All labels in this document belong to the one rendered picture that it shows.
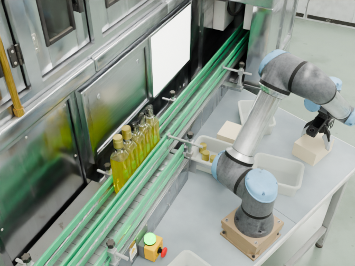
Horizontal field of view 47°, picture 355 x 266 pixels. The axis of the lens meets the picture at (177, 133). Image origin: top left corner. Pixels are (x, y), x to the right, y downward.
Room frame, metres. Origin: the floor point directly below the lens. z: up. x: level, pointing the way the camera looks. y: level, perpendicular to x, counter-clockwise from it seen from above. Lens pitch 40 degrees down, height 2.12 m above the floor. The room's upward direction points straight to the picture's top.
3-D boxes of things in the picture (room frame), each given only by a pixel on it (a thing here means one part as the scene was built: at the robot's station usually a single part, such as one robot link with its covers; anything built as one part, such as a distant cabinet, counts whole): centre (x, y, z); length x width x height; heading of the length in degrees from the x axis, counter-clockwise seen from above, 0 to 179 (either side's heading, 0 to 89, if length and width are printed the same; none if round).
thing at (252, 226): (0.99, -0.29, 0.89); 0.15 x 0.15 x 0.10
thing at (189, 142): (1.33, -0.03, 0.95); 0.17 x 0.03 x 0.12; 64
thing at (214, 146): (1.38, -0.17, 0.80); 0.22 x 0.17 x 0.09; 64
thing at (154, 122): (1.32, 0.11, 0.99); 0.06 x 0.06 x 0.21; 64
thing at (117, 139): (1.11, 0.21, 1.14); 0.04 x 0.04 x 0.04
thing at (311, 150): (1.48, -0.65, 0.79); 0.16 x 0.12 x 0.07; 133
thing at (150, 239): (0.91, 0.10, 0.84); 0.05 x 0.05 x 0.03
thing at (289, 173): (1.29, -0.44, 0.78); 0.22 x 0.17 x 0.09; 70
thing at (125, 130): (1.16, 0.19, 1.14); 0.04 x 0.04 x 0.04
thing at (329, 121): (1.50, -0.68, 0.94); 0.09 x 0.08 x 0.12; 133
